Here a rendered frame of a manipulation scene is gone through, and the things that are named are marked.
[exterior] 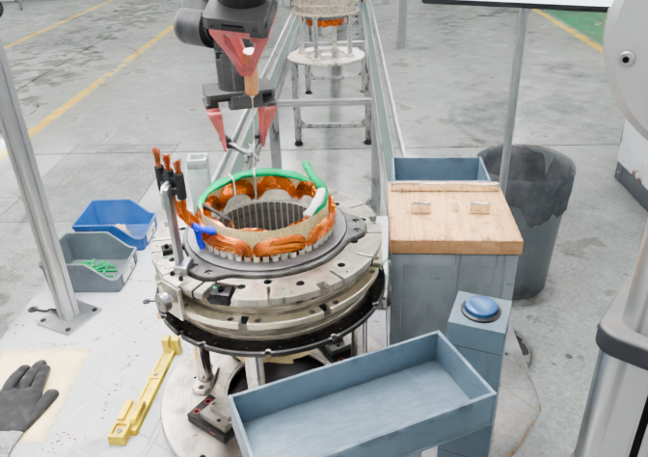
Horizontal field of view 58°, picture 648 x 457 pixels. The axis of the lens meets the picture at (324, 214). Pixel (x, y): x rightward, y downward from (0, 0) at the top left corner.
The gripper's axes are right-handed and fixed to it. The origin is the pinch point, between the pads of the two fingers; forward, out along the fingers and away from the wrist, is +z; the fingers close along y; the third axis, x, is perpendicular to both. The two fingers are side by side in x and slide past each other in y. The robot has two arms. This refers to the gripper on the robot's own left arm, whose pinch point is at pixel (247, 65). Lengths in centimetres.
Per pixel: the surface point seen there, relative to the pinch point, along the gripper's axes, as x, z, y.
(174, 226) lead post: -6.6, 13.2, 15.4
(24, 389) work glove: -36, 53, 23
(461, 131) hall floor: 84, 236, -269
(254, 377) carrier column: 4.4, 30.4, 25.4
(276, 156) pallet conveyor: -25, 156, -142
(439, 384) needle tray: 26.5, 18.9, 28.4
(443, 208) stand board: 28.7, 27.1, -5.2
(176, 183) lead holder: -6.4, 8.7, 12.5
